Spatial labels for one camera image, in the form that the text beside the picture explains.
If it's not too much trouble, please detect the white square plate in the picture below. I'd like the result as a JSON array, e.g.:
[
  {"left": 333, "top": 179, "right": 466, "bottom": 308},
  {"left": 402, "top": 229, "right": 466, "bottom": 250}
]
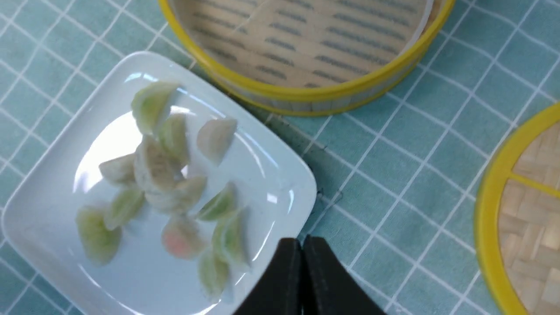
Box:
[{"left": 2, "top": 52, "right": 317, "bottom": 315}]

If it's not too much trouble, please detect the white dumpling lower left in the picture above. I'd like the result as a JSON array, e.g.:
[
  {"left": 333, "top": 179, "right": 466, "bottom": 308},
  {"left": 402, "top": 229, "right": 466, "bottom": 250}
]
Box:
[{"left": 98, "top": 154, "right": 136, "bottom": 186}]

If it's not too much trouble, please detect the white pinkish dumpling top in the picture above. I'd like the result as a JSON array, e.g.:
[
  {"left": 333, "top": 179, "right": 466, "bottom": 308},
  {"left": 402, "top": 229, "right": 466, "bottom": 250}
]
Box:
[{"left": 196, "top": 119, "right": 237, "bottom": 166}]

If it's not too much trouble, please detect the pink dumpling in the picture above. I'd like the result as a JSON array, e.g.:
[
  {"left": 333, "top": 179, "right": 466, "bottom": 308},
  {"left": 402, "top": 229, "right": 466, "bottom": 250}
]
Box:
[{"left": 161, "top": 216, "right": 207, "bottom": 260}]

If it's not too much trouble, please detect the yellow rimmed woven steamer lid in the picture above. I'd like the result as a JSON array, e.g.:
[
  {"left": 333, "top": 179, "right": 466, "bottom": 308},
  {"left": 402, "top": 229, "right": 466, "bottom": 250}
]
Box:
[{"left": 474, "top": 104, "right": 560, "bottom": 315}]

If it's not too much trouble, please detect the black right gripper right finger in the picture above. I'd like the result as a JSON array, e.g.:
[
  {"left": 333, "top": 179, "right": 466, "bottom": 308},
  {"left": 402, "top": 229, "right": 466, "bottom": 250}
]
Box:
[{"left": 302, "top": 235, "right": 385, "bottom": 315}]

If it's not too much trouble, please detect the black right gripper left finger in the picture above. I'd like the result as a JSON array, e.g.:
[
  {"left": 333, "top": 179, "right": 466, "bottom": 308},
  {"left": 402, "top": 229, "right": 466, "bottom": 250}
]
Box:
[{"left": 235, "top": 238, "right": 303, "bottom": 315}]

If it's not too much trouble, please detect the white dumpling lower centre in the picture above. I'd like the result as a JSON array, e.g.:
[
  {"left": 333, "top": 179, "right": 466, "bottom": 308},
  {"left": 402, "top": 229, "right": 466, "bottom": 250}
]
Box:
[{"left": 144, "top": 176, "right": 207, "bottom": 214}]

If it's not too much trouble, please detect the yellow rimmed bamboo steamer basket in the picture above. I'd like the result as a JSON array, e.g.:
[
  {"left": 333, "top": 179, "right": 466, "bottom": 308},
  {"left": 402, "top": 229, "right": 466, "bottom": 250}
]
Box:
[{"left": 159, "top": 0, "right": 455, "bottom": 116}]

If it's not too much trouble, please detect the green checkered tablecloth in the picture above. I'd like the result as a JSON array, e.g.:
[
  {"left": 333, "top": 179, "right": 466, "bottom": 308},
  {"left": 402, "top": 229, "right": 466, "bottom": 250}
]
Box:
[{"left": 0, "top": 0, "right": 559, "bottom": 315}]

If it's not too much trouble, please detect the small green dumpling right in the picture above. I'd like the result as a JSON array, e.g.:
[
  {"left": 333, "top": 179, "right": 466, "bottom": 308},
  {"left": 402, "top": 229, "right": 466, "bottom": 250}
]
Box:
[{"left": 195, "top": 182, "right": 237, "bottom": 221}]

